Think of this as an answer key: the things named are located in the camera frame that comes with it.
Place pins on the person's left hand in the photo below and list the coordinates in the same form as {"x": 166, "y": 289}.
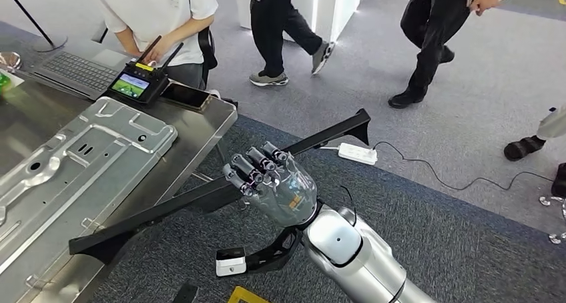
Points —
{"x": 158, "y": 49}

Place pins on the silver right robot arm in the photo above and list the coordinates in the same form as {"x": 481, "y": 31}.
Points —
{"x": 353, "y": 261}

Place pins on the black smartphone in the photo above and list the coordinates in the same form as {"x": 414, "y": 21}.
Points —
{"x": 185, "y": 96}

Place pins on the white display pillar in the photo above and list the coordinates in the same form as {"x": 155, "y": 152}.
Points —
{"x": 327, "y": 9}

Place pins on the black pole stand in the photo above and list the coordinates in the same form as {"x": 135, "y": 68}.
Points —
{"x": 51, "y": 44}

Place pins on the grey laptop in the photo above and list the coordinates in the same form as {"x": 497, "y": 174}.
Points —
{"x": 79, "y": 71}

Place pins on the stamped sheet metal panel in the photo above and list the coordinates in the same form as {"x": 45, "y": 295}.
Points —
{"x": 88, "y": 159}

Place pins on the stainless steel workbench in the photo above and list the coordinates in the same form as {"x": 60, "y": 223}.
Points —
{"x": 199, "y": 124}

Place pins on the long black plastic part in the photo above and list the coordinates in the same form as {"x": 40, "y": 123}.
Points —
{"x": 146, "y": 219}

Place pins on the person's left forearm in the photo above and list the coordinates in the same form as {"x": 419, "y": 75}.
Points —
{"x": 190, "y": 29}

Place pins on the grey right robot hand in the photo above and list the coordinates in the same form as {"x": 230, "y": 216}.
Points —
{"x": 287, "y": 195}

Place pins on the person's right forearm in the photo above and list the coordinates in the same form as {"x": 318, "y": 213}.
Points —
{"x": 128, "y": 42}

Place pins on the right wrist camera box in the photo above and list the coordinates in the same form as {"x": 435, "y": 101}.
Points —
{"x": 231, "y": 265}

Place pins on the black office chair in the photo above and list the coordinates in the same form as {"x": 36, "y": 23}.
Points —
{"x": 208, "y": 49}

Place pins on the yellow floor tape square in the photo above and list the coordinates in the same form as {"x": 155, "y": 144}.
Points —
{"x": 243, "y": 296}

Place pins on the black remote controller with screen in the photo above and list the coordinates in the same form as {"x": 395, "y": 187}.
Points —
{"x": 132, "y": 86}

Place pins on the white power strip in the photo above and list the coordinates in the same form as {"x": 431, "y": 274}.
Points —
{"x": 358, "y": 154}

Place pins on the black camera bracket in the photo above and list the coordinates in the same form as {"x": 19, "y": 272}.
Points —
{"x": 274, "y": 254}

